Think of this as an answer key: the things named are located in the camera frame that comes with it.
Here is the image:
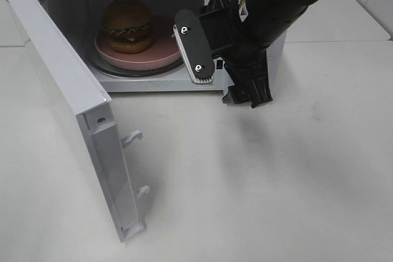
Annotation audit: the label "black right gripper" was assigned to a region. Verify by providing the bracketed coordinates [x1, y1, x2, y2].
[199, 0, 273, 109]

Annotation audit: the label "pink round plate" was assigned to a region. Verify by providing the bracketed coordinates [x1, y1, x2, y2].
[94, 16, 181, 71]

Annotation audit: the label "burger with lettuce and tomato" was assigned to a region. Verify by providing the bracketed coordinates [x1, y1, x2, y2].
[101, 0, 155, 54]

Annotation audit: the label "white microwave door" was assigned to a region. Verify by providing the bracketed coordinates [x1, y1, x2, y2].
[6, 0, 150, 242]

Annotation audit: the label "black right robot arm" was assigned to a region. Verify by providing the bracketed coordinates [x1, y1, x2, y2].
[199, 0, 318, 108]

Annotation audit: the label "glass microwave turntable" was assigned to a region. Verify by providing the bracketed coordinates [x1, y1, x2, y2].
[88, 53, 183, 78]

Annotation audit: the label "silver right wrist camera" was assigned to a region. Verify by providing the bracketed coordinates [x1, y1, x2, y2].
[173, 9, 215, 85]

